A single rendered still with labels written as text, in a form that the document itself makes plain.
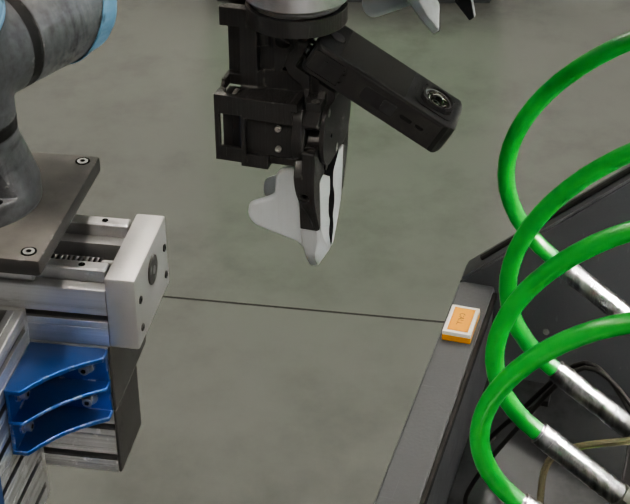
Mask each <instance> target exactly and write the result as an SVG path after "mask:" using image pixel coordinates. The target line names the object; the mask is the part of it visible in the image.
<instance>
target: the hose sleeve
mask: <svg viewBox="0 0 630 504"><path fill-rule="evenodd" d="M559 278H560V279H561V280H564V281H565V282H566V284H568V285H569V286H571V287H572V288H574V289H575V290H576V291H577V292H579V293H580V294H581V295H582V296H584V297H585V298H586V299H587V300H589V301H590V302H591V303H592V304H594V305H595V306H596V307H597V308H599V309H600V310H601V311H602V312H603V313H604V314H606V315H607V316H609V315H614V314H620V313H625V312H630V305H628V304H627V303H626V301H624V300H622V299H621V298H620V297H619V296H618V295H617V294H615V293H614V292H612V291H611V290H610V289H609V288H607V287H606V286H605V285H604V284H602V283H601V282H600V281H599V280H597V279H596V278H595V277H594V276H592V275H591V274H590V273H589V272H587V271H586V270H585V269H584V268H583V267H582V266H580V265H579V264H578V265H577V266H575V267H573V268H571V269H570V270H568V271H567V272H565V273H564V274H562V275H561V276H559Z"/></svg>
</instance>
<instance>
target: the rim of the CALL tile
mask: <svg viewBox="0 0 630 504"><path fill-rule="evenodd" d="M455 307H460V308H466V309H472V310H476V311H475V314H474V317H473V320H472V322H471V325H470V328H469V331H468V333H466V332H460V331H455V330H449V329H447V327H448V324H449V322H450V319H451V317H452V314H453V311H454V309H455ZM479 313H480V309H477V308H471V307H465V306H459V305H452V307H451V309H450V312H449V315H448V317H447V320H446V322H445V325H444V327H443V330H442V334H445V335H451V336H457V337H463V338H468V339H470V338H471V335H472V333H473V330H474V327H475V324H476V321H477V319H478V316H479Z"/></svg>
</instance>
